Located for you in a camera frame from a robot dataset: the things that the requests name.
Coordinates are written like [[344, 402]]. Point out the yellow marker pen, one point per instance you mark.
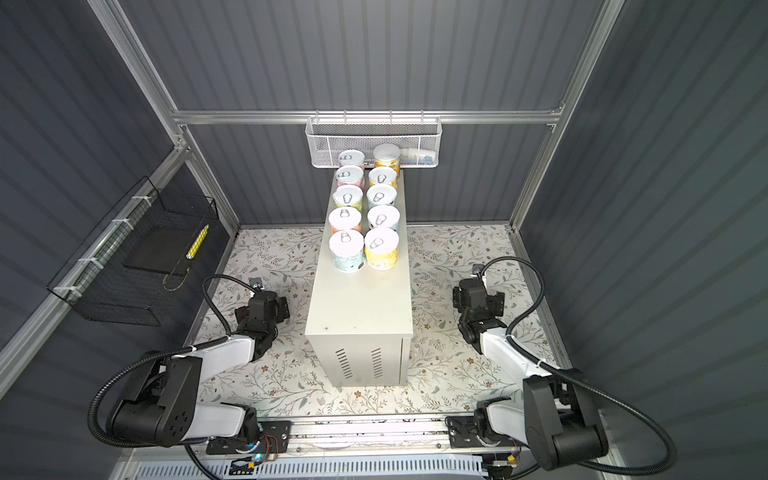
[[196, 244]]

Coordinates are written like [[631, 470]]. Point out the teal label can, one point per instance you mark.
[[381, 195]]

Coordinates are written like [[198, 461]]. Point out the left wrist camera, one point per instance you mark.
[[256, 283]]

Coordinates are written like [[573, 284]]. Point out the floral patterned mat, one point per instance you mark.
[[444, 375]]

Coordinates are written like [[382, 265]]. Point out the tubes in white basket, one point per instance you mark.
[[417, 156]]

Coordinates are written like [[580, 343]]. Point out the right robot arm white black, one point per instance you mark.
[[555, 419]]

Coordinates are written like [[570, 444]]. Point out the black wire wall basket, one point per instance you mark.
[[136, 269]]

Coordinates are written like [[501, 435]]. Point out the white wire mesh basket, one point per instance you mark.
[[326, 139]]

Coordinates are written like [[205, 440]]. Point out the pink label can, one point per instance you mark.
[[352, 157], [350, 175]]

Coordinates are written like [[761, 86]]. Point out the yellow label can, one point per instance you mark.
[[348, 196]]

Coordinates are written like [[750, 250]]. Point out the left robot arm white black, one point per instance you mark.
[[159, 404]]

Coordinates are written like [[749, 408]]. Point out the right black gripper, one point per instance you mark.
[[496, 305]]

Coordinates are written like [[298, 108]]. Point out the white metal cabinet counter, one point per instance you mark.
[[360, 324]]

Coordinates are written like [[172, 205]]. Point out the pink label can front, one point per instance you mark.
[[352, 157]]

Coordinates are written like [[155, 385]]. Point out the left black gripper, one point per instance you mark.
[[241, 317]]

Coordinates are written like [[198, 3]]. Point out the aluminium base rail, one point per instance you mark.
[[402, 446]]

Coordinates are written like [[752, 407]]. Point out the orange label can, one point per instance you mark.
[[387, 155]]

